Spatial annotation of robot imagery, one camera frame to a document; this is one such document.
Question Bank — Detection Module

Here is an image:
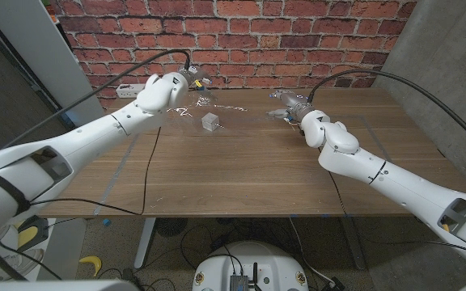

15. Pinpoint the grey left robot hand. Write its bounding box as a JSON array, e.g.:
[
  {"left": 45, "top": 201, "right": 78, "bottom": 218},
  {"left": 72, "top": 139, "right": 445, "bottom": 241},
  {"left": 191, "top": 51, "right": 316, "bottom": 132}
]
[{"left": 177, "top": 65, "right": 214, "bottom": 98}]

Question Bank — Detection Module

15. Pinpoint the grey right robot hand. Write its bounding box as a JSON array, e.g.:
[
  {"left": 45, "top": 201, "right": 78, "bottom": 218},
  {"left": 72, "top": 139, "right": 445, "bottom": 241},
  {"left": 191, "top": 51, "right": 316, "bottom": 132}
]
[{"left": 268, "top": 89, "right": 316, "bottom": 123}]

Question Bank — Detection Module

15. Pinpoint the white cube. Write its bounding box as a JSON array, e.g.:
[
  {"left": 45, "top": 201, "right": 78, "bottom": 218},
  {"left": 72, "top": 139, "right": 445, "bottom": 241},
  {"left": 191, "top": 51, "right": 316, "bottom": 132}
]
[{"left": 201, "top": 112, "right": 221, "bottom": 133}]

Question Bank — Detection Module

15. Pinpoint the clear cellophane sheet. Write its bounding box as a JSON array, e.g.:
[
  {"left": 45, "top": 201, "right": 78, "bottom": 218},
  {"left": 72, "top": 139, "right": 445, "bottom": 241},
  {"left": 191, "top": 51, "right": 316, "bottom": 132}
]
[{"left": 162, "top": 78, "right": 294, "bottom": 137}]

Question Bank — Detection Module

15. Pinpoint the red brick print backdrop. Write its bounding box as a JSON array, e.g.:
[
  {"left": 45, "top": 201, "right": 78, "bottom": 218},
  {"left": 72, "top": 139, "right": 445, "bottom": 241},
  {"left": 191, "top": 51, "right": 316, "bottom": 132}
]
[{"left": 50, "top": 0, "right": 418, "bottom": 110}]

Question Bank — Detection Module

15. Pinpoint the white power strip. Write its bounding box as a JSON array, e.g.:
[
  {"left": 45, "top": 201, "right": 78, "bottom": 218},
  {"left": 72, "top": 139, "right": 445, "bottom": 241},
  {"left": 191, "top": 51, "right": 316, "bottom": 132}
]
[{"left": 115, "top": 83, "right": 147, "bottom": 99}]

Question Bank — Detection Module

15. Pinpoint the grey table leg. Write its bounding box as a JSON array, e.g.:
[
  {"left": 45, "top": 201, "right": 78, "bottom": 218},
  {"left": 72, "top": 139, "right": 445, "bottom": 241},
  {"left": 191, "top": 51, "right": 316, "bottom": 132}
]
[{"left": 337, "top": 217, "right": 367, "bottom": 271}]

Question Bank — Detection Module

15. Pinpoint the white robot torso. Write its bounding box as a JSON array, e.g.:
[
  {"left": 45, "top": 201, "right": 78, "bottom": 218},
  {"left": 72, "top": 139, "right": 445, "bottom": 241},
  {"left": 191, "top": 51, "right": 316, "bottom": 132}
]
[{"left": 191, "top": 241, "right": 310, "bottom": 291}]

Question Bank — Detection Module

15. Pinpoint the white table leg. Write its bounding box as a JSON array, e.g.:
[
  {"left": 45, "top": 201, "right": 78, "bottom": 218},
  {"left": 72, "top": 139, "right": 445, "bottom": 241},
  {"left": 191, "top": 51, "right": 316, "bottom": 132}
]
[{"left": 133, "top": 217, "right": 157, "bottom": 270}]

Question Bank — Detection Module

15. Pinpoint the black power adapter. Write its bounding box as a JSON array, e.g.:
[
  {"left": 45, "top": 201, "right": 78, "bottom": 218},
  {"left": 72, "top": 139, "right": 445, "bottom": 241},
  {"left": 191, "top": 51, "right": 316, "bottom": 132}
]
[{"left": 320, "top": 276, "right": 345, "bottom": 291}]

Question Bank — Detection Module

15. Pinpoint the small grey electronics box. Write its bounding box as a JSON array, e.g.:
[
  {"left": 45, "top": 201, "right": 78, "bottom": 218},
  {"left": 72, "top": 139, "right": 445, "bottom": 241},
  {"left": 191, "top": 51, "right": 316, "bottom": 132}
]
[{"left": 229, "top": 274, "right": 250, "bottom": 291}]

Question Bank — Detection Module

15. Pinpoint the yellow banana toy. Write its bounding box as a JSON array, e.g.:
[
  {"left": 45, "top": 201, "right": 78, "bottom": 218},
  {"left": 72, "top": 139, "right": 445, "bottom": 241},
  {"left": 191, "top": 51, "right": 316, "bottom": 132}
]
[{"left": 78, "top": 255, "right": 103, "bottom": 278}]

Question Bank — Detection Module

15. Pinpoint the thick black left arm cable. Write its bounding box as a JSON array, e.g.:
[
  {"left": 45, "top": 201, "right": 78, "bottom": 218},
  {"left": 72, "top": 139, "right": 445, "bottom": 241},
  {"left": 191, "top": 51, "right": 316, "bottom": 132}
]
[{"left": 2, "top": 48, "right": 192, "bottom": 150}]

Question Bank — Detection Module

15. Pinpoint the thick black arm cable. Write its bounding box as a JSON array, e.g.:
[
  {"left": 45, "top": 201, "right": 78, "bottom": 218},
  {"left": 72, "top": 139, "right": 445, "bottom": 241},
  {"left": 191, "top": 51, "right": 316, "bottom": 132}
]
[
  {"left": 2, "top": 48, "right": 192, "bottom": 150},
  {"left": 307, "top": 68, "right": 466, "bottom": 159}
]

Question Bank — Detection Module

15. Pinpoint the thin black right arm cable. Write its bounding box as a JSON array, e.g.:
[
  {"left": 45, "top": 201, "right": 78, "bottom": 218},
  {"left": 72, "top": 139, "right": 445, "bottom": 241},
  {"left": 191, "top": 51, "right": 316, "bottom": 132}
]
[{"left": 316, "top": 145, "right": 466, "bottom": 262}]

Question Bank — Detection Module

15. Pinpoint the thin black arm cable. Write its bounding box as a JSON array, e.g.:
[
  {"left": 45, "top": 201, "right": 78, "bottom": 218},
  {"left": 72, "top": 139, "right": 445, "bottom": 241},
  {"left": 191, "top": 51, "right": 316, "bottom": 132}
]
[
  {"left": 316, "top": 145, "right": 466, "bottom": 262},
  {"left": 28, "top": 126, "right": 163, "bottom": 217}
]

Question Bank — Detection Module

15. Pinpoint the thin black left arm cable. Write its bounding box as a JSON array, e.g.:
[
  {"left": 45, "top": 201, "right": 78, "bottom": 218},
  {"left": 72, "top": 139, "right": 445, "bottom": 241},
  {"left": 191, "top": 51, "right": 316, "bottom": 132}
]
[{"left": 28, "top": 126, "right": 163, "bottom": 217}]

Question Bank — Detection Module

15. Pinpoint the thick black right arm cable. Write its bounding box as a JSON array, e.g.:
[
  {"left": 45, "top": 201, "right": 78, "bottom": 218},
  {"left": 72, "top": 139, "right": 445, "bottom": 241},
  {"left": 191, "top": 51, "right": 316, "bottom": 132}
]
[{"left": 307, "top": 68, "right": 466, "bottom": 159}]

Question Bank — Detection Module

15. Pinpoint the white floor cable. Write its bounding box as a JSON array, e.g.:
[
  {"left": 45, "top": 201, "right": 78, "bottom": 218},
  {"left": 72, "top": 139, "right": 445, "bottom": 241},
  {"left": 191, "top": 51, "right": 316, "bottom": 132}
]
[{"left": 288, "top": 217, "right": 337, "bottom": 286}]

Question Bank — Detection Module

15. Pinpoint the black coiled cable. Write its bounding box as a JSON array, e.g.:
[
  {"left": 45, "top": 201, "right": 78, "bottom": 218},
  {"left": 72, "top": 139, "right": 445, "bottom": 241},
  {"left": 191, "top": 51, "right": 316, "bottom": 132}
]
[{"left": 155, "top": 217, "right": 189, "bottom": 238}]

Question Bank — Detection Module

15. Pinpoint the white wall panel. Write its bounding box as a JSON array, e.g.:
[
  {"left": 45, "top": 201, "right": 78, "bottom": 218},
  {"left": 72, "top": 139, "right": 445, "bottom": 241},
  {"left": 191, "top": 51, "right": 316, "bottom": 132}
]
[{"left": 0, "top": 0, "right": 104, "bottom": 129}]

